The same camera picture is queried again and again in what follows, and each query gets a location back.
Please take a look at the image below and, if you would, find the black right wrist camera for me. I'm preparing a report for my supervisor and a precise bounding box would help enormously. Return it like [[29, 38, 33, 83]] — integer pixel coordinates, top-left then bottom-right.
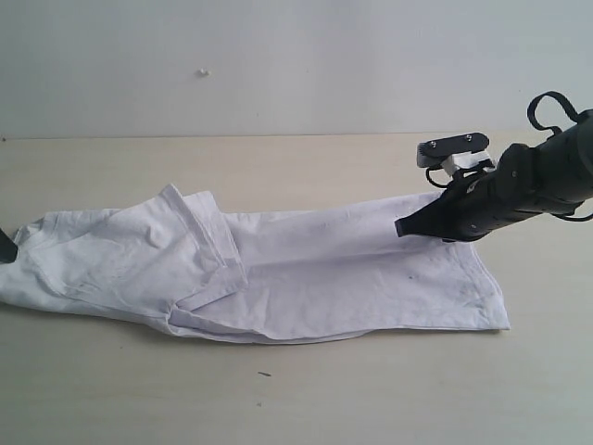
[[416, 133, 490, 169]]

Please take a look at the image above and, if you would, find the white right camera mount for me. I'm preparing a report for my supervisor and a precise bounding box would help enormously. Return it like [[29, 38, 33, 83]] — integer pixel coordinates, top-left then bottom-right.
[[441, 150, 496, 177]]

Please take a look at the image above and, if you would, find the white t-shirt red lettering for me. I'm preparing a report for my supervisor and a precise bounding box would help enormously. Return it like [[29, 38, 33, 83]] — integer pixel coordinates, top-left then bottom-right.
[[1, 185, 510, 343]]

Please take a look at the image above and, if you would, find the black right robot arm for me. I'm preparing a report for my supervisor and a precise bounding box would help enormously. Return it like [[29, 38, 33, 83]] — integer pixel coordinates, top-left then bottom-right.
[[395, 109, 592, 242]]

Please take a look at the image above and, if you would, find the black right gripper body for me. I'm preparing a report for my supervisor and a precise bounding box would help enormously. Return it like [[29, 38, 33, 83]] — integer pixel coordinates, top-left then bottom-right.
[[395, 172, 524, 242]]

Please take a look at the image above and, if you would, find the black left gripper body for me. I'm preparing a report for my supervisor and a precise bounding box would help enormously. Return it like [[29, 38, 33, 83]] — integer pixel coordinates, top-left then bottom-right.
[[0, 226, 20, 266]]

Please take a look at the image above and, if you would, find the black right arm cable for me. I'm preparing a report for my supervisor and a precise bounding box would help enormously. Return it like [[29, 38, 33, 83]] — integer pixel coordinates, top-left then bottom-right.
[[526, 91, 580, 140]]

